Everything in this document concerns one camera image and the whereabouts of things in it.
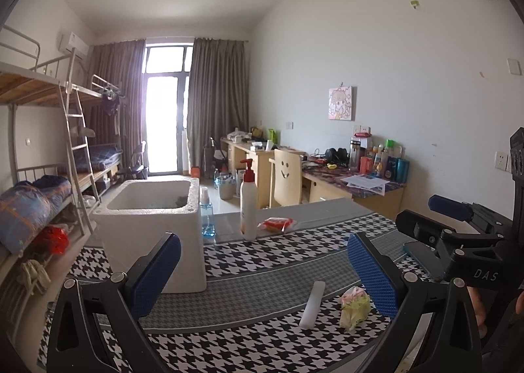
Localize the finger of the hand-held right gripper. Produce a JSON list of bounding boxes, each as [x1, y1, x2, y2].
[[428, 194, 476, 221], [395, 209, 505, 288]]

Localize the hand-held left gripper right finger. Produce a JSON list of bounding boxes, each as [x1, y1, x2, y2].
[[347, 232, 484, 373]]

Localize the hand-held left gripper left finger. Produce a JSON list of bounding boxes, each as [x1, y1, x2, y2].
[[46, 232, 182, 373]]

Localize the dark teal packet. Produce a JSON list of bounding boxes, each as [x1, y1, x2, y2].
[[402, 241, 443, 276]]

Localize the white foam box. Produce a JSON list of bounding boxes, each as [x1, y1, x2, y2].
[[92, 177, 208, 294]]

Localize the person's right hand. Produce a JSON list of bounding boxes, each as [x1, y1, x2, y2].
[[470, 287, 489, 338]]

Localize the floral tissue pack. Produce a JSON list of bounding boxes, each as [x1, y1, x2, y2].
[[339, 286, 371, 331]]

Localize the small clear sanitizer bottle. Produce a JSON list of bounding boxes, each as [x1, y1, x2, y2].
[[199, 187, 215, 239]]

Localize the white foam stick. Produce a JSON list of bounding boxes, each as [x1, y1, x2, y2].
[[299, 281, 326, 330]]

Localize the group of toiletry bottles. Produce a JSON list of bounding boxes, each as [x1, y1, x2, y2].
[[348, 133, 410, 183]]

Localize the printed paper sheets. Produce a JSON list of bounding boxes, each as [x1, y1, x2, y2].
[[341, 173, 391, 195]]

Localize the wooden desk with patterned cloth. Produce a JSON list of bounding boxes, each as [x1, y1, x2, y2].
[[301, 162, 406, 214]]

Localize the white trash bin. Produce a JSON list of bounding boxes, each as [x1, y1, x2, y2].
[[215, 175, 235, 200]]

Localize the red plastic bag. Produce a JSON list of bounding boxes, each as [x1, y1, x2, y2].
[[39, 223, 69, 255]]

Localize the houndstooth tablecloth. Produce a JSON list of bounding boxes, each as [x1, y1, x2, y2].
[[37, 198, 492, 373]]

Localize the white bottle with red pump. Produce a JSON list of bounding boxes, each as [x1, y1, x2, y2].
[[238, 159, 258, 242]]

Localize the red and white snack packet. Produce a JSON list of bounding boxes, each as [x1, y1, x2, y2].
[[257, 216, 296, 233]]

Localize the dark patterned desk cloth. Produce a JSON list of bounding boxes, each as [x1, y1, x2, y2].
[[303, 162, 404, 193]]

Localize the black folding chair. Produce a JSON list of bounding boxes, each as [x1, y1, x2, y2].
[[125, 140, 149, 181]]

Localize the beige cloth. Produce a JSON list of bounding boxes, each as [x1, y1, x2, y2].
[[20, 260, 52, 296]]

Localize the blue folded bedding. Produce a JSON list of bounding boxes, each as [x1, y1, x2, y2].
[[88, 144, 123, 171]]

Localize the wooden chair with smiley face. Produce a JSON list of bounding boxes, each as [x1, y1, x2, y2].
[[268, 147, 306, 207]]

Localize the dark blue blanket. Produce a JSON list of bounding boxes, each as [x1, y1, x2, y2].
[[33, 175, 71, 210]]

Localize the cluttered wooden desk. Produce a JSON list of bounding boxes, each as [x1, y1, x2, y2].
[[221, 137, 306, 210]]

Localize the blue plaid quilt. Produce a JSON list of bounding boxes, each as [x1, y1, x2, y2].
[[0, 181, 52, 255]]

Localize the metal bed ladder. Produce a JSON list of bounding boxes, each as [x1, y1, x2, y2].
[[61, 86, 101, 234]]

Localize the glass balcony door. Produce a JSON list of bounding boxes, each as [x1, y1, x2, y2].
[[141, 44, 194, 175]]

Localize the dark hanging clothes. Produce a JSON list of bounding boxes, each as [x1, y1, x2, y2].
[[100, 92, 123, 136]]

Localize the brown curtain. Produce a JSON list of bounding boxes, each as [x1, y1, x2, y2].
[[88, 39, 147, 171], [187, 37, 250, 169]]

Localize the small metal bunk bed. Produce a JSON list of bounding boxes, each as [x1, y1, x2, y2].
[[67, 74, 125, 193]]

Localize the large metal bunk bed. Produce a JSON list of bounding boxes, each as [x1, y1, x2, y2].
[[0, 25, 103, 275]]

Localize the white air conditioner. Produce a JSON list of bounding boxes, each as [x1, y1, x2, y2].
[[57, 31, 88, 56]]

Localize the cartoon wall picture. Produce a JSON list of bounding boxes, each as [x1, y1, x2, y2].
[[327, 86, 356, 122]]

